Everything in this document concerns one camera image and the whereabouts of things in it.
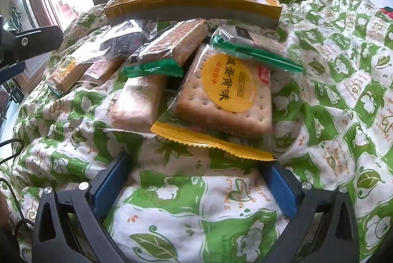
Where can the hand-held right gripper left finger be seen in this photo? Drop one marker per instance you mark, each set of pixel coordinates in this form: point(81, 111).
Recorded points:
point(109, 186)

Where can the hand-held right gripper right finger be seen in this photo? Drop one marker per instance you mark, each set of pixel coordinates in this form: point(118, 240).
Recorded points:
point(284, 189)

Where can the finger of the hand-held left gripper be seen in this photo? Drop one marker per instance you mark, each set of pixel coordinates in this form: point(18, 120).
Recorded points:
point(30, 40)

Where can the shiny wafer packet green edge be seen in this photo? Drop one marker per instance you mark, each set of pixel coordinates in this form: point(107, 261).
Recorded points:
point(66, 72)

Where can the clear grey-label snack packet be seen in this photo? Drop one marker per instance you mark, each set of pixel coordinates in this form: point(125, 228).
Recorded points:
point(126, 39)

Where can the yellow square cracker packet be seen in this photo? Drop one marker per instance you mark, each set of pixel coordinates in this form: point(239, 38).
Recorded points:
point(227, 97)

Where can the round cracker packet green edge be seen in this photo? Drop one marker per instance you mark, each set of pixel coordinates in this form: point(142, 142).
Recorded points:
point(264, 45)

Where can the rectangular cracker packet dark label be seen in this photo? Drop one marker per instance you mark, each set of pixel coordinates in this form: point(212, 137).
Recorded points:
point(178, 39)

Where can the yellow cardboard tray box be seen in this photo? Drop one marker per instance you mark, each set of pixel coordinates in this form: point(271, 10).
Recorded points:
point(190, 12)

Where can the green white printed blanket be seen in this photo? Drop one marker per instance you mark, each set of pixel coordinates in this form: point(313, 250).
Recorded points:
point(337, 97)

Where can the red cloth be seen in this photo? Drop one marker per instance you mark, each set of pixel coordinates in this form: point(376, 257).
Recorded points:
point(387, 13)

